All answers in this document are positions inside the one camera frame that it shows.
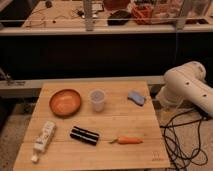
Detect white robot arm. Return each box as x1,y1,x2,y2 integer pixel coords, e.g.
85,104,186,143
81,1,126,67
156,61,213,118

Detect translucent white cup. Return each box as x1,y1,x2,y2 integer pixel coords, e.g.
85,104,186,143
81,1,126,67
89,89,106,112

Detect orange wooden bowl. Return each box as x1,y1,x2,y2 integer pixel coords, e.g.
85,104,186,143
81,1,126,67
49,89,81,117

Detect orange crate on bench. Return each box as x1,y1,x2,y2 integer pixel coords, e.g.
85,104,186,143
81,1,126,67
131,5,152,25

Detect white toothpaste tube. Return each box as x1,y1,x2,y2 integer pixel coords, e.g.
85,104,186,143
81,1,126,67
31,121,56,163

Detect grey metal post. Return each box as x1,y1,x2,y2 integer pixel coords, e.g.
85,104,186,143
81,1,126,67
83,0,93,31

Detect black object on bench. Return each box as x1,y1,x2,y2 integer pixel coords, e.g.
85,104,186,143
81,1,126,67
107,10,131,26

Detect black cables on floor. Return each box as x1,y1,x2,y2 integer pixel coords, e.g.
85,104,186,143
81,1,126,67
159,108,210,171

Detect wooden board table top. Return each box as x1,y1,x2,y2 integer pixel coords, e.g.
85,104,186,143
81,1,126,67
13,81,170,171

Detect orange toy carrot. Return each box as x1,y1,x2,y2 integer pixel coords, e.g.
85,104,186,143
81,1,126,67
111,136,142,145

